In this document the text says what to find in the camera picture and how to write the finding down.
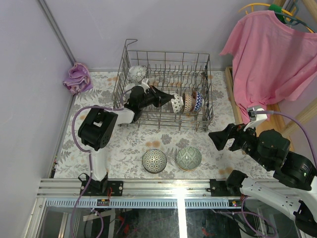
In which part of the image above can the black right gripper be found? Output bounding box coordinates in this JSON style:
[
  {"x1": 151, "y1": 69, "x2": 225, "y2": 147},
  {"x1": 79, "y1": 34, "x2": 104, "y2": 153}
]
[{"x1": 207, "y1": 119, "x2": 271, "y2": 168}]

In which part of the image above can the white bowl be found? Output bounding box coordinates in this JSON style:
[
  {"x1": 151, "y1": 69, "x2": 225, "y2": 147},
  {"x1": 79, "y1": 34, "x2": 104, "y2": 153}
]
[{"x1": 170, "y1": 93, "x2": 184, "y2": 114}]

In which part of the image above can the brown lattice patterned bowl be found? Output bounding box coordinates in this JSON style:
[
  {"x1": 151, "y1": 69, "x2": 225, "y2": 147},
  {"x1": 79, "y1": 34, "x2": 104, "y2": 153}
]
[{"x1": 182, "y1": 93, "x2": 194, "y2": 114}]

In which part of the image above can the grey dotted bowl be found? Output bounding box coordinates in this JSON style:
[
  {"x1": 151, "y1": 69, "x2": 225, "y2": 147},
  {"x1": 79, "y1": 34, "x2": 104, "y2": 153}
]
[{"x1": 125, "y1": 83, "x2": 136, "y2": 91}]

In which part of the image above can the blue zigzag bowl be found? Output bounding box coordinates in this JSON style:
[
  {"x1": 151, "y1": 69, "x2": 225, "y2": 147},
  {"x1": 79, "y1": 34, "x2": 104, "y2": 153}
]
[{"x1": 193, "y1": 91, "x2": 204, "y2": 112}]

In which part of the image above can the black patterned bowl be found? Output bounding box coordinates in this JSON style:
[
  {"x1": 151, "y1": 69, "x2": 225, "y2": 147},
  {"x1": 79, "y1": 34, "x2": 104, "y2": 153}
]
[{"x1": 142, "y1": 149, "x2": 167, "y2": 174}]

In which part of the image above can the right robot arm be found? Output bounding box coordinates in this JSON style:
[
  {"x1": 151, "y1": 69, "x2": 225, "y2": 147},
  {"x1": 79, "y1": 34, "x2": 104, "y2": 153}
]
[{"x1": 209, "y1": 123, "x2": 317, "y2": 237}]

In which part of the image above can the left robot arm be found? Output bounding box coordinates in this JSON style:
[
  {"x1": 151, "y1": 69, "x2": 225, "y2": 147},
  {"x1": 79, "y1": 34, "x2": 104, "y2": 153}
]
[{"x1": 72, "y1": 86, "x2": 175, "y2": 196}]

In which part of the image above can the green diamond patterned bowl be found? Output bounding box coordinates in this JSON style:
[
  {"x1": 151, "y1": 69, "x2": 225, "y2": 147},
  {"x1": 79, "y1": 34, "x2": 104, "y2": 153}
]
[{"x1": 175, "y1": 147, "x2": 202, "y2": 171}]

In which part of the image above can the floral table mat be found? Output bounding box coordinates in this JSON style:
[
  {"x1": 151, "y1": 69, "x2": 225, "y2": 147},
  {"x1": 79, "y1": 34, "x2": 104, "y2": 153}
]
[{"x1": 54, "y1": 72, "x2": 272, "y2": 179}]

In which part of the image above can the purple crumpled cloth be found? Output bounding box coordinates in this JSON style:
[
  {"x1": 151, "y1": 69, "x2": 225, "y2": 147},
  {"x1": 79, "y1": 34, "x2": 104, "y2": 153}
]
[{"x1": 63, "y1": 62, "x2": 93, "y2": 95}]

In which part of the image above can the pink t-shirt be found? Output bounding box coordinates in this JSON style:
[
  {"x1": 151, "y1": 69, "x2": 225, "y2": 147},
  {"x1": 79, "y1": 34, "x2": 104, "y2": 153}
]
[{"x1": 220, "y1": 10, "x2": 317, "y2": 123}]

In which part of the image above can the yellow clothes hanger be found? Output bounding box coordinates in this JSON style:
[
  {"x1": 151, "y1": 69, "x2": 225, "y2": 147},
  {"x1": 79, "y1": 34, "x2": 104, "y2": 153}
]
[{"x1": 238, "y1": 0, "x2": 317, "y2": 33}]

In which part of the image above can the teal clothes hanger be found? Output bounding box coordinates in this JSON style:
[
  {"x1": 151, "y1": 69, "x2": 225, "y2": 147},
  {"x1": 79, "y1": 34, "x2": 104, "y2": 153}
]
[{"x1": 268, "y1": 4, "x2": 314, "y2": 33}]

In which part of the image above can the grey wire dish rack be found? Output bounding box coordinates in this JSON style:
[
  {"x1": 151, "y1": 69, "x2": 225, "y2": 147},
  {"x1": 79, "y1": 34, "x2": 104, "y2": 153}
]
[{"x1": 112, "y1": 39, "x2": 213, "y2": 130}]

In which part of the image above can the white wrist camera, left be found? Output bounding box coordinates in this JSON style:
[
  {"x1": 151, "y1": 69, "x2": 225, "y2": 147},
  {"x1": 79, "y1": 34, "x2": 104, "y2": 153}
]
[{"x1": 141, "y1": 78, "x2": 150, "y2": 90}]

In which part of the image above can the white wrist camera, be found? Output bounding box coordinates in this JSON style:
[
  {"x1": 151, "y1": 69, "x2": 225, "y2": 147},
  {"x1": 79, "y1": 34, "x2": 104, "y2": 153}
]
[
  {"x1": 141, "y1": 78, "x2": 150, "y2": 90},
  {"x1": 244, "y1": 106, "x2": 267, "y2": 131}
]

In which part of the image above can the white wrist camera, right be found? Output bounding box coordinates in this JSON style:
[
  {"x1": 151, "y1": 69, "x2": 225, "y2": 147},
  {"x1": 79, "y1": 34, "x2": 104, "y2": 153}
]
[{"x1": 244, "y1": 106, "x2": 267, "y2": 131}]

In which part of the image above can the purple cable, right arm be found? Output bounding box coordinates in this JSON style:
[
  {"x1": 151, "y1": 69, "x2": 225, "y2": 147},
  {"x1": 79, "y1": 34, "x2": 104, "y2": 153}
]
[{"x1": 241, "y1": 110, "x2": 317, "y2": 238}]

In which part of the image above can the wooden tray frame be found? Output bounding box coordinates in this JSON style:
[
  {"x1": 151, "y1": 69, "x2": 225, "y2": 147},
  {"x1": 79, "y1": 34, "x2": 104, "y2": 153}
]
[{"x1": 224, "y1": 66, "x2": 295, "y2": 155}]

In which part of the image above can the slotted cable duct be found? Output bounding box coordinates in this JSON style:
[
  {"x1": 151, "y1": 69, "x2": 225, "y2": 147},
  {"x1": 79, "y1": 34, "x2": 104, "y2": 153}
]
[{"x1": 46, "y1": 198, "x2": 241, "y2": 209}]

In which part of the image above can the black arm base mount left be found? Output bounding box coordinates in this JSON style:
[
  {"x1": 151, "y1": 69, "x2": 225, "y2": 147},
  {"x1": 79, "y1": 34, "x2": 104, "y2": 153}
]
[{"x1": 78, "y1": 173, "x2": 124, "y2": 197}]

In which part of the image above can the corner aluminium post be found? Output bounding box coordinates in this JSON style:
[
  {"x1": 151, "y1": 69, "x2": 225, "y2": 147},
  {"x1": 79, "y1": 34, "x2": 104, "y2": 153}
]
[{"x1": 36, "y1": 0, "x2": 76, "y2": 65}]

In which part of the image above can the aluminium frame rail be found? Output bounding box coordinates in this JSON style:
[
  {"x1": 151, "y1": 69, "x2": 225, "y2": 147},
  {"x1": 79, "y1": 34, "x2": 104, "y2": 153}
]
[{"x1": 37, "y1": 178, "x2": 304, "y2": 199}]

